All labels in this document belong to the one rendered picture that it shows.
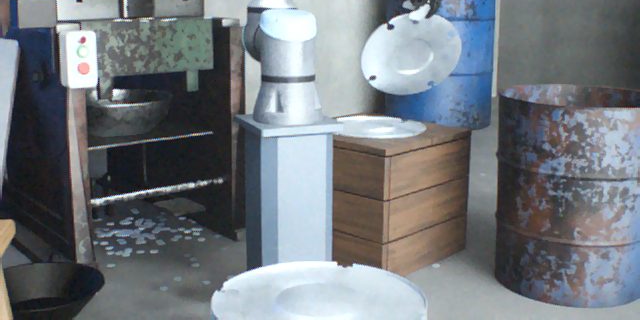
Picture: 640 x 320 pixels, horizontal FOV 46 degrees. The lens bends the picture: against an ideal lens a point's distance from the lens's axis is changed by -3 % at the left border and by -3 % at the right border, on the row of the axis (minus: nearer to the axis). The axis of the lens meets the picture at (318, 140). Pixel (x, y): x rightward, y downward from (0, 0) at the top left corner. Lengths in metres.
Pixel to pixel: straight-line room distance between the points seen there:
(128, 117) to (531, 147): 1.09
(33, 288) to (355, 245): 0.80
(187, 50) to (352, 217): 0.65
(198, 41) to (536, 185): 1.00
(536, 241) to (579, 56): 3.22
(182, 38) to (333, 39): 2.22
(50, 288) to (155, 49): 0.68
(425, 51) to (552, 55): 2.97
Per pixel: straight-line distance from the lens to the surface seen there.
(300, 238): 1.65
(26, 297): 1.96
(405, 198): 1.95
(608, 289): 1.93
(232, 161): 2.22
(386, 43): 2.15
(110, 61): 2.07
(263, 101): 1.61
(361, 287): 1.11
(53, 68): 2.00
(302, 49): 1.59
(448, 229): 2.14
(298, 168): 1.60
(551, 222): 1.85
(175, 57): 2.15
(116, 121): 2.20
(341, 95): 4.38
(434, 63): 2.24
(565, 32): 5.07
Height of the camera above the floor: 0.73
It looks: 11 degrees down
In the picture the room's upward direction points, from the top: straight up
